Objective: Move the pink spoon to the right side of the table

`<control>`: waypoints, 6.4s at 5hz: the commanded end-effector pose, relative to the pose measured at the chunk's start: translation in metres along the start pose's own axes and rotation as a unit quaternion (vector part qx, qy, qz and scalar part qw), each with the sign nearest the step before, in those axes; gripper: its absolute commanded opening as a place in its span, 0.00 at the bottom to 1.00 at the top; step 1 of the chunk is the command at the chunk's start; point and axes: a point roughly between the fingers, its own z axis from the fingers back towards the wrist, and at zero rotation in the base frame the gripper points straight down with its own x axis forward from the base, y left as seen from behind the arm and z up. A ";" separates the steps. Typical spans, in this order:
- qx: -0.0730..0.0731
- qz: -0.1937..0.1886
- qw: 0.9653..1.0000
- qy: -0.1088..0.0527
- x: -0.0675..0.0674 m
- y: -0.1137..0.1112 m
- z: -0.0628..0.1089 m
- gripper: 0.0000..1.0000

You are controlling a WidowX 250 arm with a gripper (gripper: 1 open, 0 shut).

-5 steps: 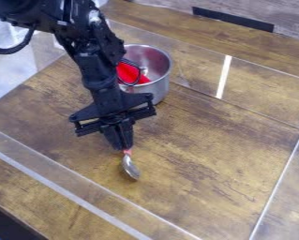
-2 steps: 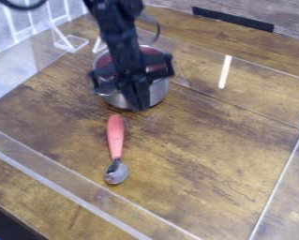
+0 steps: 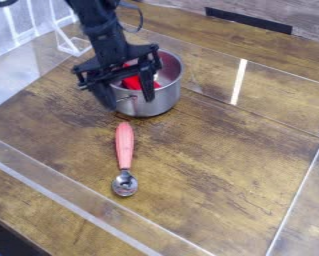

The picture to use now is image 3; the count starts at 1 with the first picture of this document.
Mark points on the red object in pot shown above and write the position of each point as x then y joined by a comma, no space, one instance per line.
132,82

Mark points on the clear acrylic barrier front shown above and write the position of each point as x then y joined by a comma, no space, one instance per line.
130,227

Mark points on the pink handled metal spoon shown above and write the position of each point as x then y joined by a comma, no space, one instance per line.
124,185

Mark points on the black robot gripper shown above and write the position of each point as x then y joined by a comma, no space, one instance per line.
114,52

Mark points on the small silver metal pot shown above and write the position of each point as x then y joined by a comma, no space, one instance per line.
130,100

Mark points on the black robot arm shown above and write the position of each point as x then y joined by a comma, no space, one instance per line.
98,17

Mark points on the clear acrylic barrier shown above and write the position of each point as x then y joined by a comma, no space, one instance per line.
271,93
130,227

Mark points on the clear acrylic barrier back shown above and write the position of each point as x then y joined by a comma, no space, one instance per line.
271,93

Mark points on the black strip on table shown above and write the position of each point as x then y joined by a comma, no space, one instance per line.
247,20

